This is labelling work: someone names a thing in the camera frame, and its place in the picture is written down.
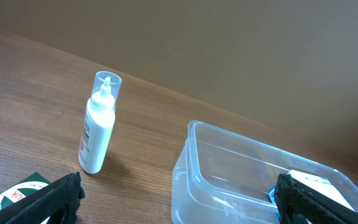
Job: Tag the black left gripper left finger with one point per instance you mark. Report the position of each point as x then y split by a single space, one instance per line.
64 200

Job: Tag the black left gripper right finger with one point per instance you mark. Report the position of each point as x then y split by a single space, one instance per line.
298 203

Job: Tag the blue lozenge box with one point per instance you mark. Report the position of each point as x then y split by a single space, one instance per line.
271 194

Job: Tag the white Hansaplast plaster box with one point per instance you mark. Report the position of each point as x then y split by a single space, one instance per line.
321 185

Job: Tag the clear plastic container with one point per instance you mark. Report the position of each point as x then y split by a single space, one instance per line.
223 177

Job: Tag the green white small box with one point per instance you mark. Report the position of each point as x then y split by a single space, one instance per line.
22 203

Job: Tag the white spray bottle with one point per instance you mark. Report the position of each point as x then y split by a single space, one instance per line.
99 121

